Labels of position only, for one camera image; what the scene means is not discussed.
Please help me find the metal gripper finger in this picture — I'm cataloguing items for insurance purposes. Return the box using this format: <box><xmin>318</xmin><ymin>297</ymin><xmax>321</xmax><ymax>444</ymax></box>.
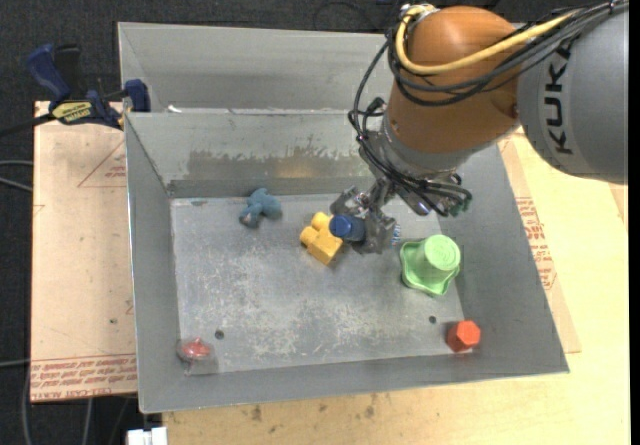
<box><xmin>329</xmin><ymin>186</ymin><xmax>363</xmax><ymax>216</ymax></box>
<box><xmin>351</xmin><ymin>213</ymin><xmax>400</xmax><ymax>256</ymax></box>

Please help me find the blue cylinder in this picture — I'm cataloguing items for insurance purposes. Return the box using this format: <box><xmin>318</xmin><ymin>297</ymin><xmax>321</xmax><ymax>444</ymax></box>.
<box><xmin>328</xmin><ymin>213</ymin><xmax>367</xmax><ymax>241</ymax></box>

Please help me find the yellow toy building block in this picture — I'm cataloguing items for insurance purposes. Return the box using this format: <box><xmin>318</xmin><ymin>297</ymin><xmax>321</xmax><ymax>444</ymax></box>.
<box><xmin>298</xmin><ymin>211</ymin><xmax>346</xmax><ymax>267</ymax></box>

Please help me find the green plastic cup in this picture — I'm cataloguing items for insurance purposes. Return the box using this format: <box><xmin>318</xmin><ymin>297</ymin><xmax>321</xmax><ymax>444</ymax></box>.
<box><xmin>398</xmin><ymin>233</ymin><xmax>463</xmax><ymax>298</ymax></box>

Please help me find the teal toy animal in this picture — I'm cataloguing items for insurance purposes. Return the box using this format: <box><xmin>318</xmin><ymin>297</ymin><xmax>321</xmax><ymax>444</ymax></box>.
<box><xmin>238</xmin><ymin>187</ymin><xmax>284</xmax><ymax>230</ymax></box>

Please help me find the grey metal bin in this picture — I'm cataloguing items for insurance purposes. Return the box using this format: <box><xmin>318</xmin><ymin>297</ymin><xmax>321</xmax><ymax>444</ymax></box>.
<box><xmin>117</xmin><ymin>21</ymin><xmax>571</xmax><ymax>415</ymax></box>

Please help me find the red hexagonal block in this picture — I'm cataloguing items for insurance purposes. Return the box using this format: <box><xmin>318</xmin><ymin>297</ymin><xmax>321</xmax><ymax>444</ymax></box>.
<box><xmin>445</xmin><ymin>319</ymin><xmax>483</xmax><ymax>355</ymax></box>

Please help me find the brown cardboard board red print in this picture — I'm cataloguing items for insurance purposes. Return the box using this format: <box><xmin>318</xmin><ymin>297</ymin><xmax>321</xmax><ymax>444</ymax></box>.
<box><xmin>29</xmin><ymin>100</ymin><xmax>584</xmax><ymax>405</ymax></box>

